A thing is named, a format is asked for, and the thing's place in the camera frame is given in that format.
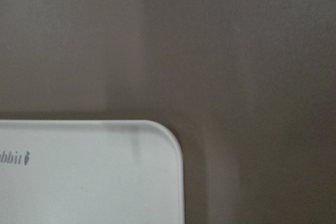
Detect cream rabbit print tray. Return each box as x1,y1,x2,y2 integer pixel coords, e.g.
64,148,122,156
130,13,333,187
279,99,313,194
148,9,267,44
1,120,185,223

